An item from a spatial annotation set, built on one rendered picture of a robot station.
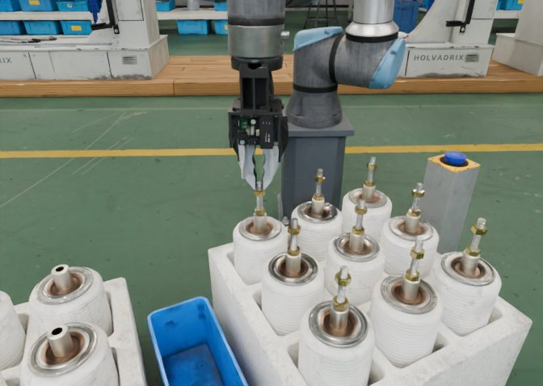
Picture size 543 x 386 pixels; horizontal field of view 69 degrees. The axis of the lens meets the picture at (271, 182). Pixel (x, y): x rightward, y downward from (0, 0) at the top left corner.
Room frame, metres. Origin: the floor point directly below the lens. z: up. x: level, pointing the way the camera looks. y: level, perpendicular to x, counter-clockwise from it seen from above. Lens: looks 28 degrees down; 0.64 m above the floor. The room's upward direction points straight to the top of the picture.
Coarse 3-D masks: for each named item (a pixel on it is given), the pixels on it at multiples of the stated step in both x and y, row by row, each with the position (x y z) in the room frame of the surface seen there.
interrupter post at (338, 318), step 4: (332, 304) 0.36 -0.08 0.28; (332, 308) 0.35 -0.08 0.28; (336, 308) 0.35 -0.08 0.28; (348, 308) 0.35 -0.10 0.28; (332, 312) 0.35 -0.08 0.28; (336, 312) 0.35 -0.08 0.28; (340, 312) 0.35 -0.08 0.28; (344, 312) 0.35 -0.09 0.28; (332, 316) 0.35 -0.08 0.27; (336, 316) 0.35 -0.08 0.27; (340, 316) 0.35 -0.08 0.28; (344, 316) 0.35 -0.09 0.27; (332, 320) 0.35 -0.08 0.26; (336, 320) 0.35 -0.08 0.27; (340, 320) 0.35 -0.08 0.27; (344, 320) 0.35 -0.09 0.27; (332, 324) 0.35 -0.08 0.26; (336, 324) 0.35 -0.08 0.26; (340, 324) 0.35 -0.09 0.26; (344, 324) 0.35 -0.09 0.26; (332, 328) 0.35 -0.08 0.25; (336, 328) 0.35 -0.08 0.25; (340, 328) 0.35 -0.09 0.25; (344, 328) 0.35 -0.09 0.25
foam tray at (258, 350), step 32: (224, 256) 0.58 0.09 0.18; (224, 288) 0.52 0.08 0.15; (256, 288) 0.49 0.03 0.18; (224, 320) 0.54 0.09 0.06; (256, 320) 0.43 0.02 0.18; (512, 320) 0.43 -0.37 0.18; (256, 352) 0.40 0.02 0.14; (288, 352) 0.38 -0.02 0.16; (448, 352) 0.37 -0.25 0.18; (480, 352) 0.37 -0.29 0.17; (512, 352) 0.42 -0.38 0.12; (256, 384) 0.40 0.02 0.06; (288, 384) 0.32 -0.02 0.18; (384, 384) 0.32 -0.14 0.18; (416, 384) 0.32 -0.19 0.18; (448, 384) 0.35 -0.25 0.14; (480, 384) 0.39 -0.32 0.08
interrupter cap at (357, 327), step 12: (312, 312) 0.37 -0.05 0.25; (324, 312) 0.37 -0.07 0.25; (348, 312) 0.37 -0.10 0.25; (360, 312) 0.37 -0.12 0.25; (312, 324) 0.35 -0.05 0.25; (324, 324) 0.36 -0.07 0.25; (348, 324) 0.36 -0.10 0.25; (360, 324) 0.35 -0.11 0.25; (324, 336) 0.33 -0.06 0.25; (336, 336) 0.33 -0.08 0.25; (348, 336) 0.33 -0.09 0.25; (360, 336) 0.33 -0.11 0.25
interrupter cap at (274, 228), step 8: (240, 224) 0.57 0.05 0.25; (248, 224) 0.58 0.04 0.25; (272, 224) 0.58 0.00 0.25; (280, 224) 0.57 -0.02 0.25; (240, 232) 0.55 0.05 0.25; (248, 232) 0.55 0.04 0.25; (256, 232) 0.56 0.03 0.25; (264, 232) 0.56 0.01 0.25; (272, 232) 0.55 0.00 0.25; (280, 232) 0.56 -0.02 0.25; (256, 240) 0.53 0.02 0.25; (264, 240) 0.53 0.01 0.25
